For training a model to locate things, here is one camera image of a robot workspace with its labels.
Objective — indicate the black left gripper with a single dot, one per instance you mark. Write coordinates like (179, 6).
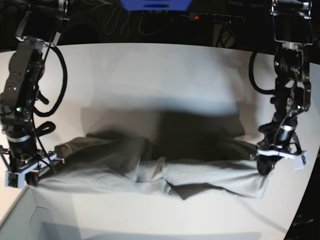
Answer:
(277, 136)

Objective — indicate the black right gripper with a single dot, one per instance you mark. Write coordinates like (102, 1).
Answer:
(23, 148)

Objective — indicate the beige grey t-shirt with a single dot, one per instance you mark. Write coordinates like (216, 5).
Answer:
(190, 156)

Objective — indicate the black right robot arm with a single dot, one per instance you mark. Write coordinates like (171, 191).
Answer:
(38, 32)

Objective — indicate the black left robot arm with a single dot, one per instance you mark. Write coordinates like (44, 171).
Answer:
(291, 95)

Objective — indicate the white cardboard box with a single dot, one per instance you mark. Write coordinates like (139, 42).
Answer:
(40, 215)

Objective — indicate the black power strip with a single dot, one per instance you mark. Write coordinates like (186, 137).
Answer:
(216, 18)

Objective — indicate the blue plastic panel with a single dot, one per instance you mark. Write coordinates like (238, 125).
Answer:
(155, 5)

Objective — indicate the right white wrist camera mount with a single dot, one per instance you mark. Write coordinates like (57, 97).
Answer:
(15, 175)

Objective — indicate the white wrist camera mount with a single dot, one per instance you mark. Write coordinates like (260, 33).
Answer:
(298, 159)
(15, 175)

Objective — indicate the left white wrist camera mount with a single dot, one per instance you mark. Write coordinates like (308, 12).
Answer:
(298, 159)

